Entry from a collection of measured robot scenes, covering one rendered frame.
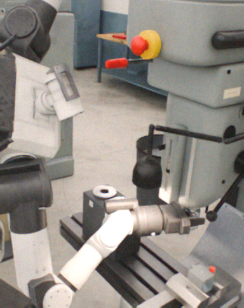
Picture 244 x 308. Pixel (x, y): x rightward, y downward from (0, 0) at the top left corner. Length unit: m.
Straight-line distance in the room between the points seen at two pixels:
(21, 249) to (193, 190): 0.46
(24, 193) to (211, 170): 0.47
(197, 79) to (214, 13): 0.17
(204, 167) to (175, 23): 0.38
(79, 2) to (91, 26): 0.56
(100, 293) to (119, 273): 1.28
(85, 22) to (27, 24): 7.28
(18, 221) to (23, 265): 0.11
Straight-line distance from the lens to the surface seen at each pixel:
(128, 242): 1.48
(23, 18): 1.08
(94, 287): 2.75
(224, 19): 0.83
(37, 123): 1.00
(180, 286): 1.27
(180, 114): 1.02
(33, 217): 0.96
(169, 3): 0.84
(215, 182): 1.05
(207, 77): 0.90
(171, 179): 1.04
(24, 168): 0.99
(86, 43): 8.41
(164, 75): 0.99
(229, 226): 1.60
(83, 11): 8.29
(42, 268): 1.02
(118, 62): 0.94
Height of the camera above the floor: 1.89
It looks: 23 degrees down
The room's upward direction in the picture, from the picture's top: 3 degrees clockwise
